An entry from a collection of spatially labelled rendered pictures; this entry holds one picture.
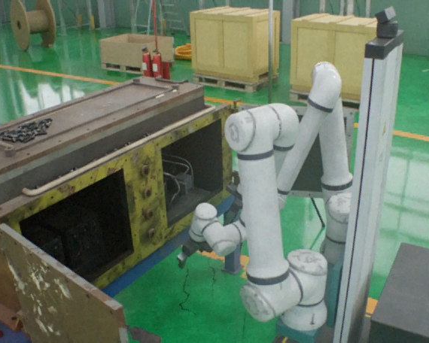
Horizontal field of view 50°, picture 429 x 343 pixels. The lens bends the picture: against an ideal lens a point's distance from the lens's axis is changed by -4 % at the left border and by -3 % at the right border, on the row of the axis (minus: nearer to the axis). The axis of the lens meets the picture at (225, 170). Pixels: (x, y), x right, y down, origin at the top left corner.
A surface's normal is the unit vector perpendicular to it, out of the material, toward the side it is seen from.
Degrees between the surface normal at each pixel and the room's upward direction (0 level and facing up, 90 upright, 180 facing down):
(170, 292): 0
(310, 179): 90
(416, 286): 0
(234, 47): 90
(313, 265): 9
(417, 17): 90
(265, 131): 80
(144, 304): 0
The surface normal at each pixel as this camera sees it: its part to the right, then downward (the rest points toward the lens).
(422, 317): -0.02, -0.90
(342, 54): -0.55, 0.37
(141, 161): 0.83, 0.22
